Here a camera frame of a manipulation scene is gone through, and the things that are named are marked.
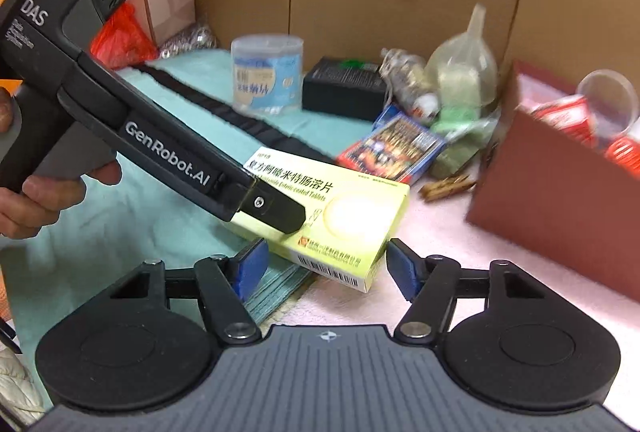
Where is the person's left hand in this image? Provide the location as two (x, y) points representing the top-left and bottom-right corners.
(0, 159), (123, 240)

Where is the white quilted fabric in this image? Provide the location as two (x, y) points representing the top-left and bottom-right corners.
(0, 347), (47, 429)

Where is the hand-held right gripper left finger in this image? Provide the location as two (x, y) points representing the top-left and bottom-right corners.
(107, 237), (271, 344)

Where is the clear cotton swab container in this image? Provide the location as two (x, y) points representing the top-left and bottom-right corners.
(231, 35), (305, 115)

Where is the red white card box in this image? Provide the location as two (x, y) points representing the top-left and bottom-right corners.
(604, 136), (640, 180)

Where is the wooden clothespin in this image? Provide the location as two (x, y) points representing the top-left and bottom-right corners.
(419, 176), (478, 203)

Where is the clear plastic cup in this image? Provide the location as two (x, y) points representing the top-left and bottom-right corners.
(576, 70), (640, 134)

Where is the teal cloth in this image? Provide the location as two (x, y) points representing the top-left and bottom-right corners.
(0, 47), (381, 363)

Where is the dark playing card box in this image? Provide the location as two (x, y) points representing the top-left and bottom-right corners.
(336, 112), (447, 185)

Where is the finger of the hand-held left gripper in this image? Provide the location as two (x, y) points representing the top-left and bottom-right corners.
(240, 179), (307, 234)

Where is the plastic bag of green packets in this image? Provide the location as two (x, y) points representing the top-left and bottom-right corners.
(425, 37), (501, 163)

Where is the yellow green medicine box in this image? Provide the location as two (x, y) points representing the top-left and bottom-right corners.
(220, 147), (411, 294)

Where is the pile of metal rings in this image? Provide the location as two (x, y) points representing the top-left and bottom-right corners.
(157, 15), (219, 59)

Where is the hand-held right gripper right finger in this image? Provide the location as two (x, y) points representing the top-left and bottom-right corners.
(386, 238), (548, 343)

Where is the black box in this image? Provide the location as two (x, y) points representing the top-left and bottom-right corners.
(302, 56), (388, 122)

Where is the brown cardboard storage box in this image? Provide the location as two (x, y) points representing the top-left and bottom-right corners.
(465, 60), (640, 303)

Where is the translucent plastic funnel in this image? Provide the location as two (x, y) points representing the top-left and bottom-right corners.
(425, 5), (500, 106)

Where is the clear bag of small items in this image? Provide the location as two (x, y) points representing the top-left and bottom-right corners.
(380, 47), (442, 119)

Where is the olive green small box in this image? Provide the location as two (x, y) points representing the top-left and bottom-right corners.
(432, 142), (483, 180)

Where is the red plastic bag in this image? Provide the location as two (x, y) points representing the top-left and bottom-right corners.
(90, 2), (159, 70)

